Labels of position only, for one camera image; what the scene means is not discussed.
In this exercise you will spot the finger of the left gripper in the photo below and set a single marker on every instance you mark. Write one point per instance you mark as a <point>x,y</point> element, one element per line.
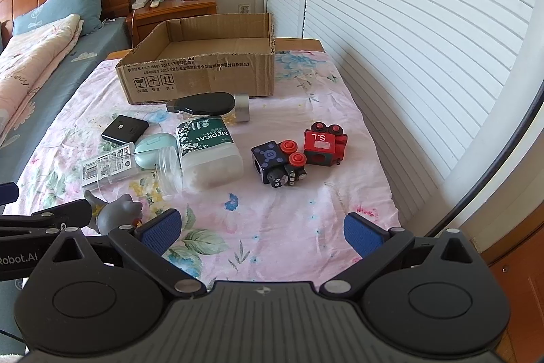
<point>50,220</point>

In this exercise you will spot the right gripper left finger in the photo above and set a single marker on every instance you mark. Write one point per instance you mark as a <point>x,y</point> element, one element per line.
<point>142,249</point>

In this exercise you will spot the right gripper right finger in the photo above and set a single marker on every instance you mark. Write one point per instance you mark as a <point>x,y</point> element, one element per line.
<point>380,251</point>

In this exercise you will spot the grey elephant toy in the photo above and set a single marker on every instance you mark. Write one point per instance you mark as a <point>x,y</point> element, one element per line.
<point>106,216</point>

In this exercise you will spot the clear pen refill box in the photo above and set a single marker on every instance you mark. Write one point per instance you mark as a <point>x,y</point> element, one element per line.
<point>109,166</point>

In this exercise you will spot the clear plastic jar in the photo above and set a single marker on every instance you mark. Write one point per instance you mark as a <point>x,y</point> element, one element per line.
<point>166,177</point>

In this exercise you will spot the teal round case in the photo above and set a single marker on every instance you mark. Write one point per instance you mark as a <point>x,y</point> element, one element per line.
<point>146,150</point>

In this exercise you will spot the black square device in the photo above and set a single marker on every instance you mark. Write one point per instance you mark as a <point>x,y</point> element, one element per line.
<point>123,130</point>

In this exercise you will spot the white medical cotton jar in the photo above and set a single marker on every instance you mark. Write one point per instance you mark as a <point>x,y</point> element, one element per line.
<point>209,157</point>

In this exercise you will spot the red toy train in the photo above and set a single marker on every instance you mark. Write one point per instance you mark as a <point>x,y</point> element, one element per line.
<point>324,145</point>

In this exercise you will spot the black purple toy train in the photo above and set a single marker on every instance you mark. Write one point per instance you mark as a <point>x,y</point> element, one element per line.
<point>279,164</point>

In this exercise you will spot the fish oil capsule bottle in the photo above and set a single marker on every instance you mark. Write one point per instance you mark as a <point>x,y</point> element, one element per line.
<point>240,112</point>

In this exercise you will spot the floral pink table cloth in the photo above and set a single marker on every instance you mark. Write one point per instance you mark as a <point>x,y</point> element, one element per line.
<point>244,230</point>

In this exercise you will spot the pink floral quilt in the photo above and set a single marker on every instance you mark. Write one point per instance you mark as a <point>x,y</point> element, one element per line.
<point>28,61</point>

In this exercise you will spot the blue-grey bed sheet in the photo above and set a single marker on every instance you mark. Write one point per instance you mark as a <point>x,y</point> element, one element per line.
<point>88,53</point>

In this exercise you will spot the wooden nightstand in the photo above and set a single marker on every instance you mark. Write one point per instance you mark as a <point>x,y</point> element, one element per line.
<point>141,22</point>

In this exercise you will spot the brown cardboard box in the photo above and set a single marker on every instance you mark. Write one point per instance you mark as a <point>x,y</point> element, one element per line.
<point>231,53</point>

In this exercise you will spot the blue pillow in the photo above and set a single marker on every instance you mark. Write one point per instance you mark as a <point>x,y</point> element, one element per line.
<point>88,10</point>

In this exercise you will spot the white power strip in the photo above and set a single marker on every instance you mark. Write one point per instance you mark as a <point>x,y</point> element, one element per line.
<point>137,4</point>

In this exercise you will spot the white louvered closet doors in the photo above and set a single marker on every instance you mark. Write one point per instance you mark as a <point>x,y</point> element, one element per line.
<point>443,84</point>

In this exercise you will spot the wall power outlet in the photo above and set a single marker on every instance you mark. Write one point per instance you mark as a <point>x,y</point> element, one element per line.
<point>244,8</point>

